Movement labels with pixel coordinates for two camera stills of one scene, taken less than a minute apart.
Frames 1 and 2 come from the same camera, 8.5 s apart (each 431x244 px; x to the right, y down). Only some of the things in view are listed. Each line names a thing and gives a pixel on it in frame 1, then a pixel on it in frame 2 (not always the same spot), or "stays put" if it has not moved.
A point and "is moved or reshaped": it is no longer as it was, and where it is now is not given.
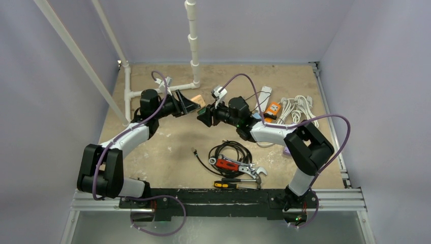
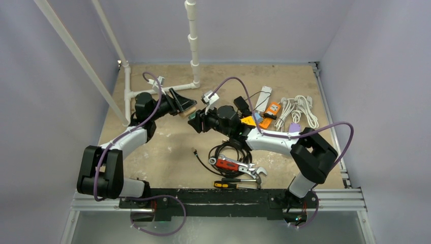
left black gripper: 187,105 stays put
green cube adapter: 203,110 is moved or reshaped
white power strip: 265,96 stays put
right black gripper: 213,115 to 202,120
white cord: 297,109 stays put
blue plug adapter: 256,115 stays put
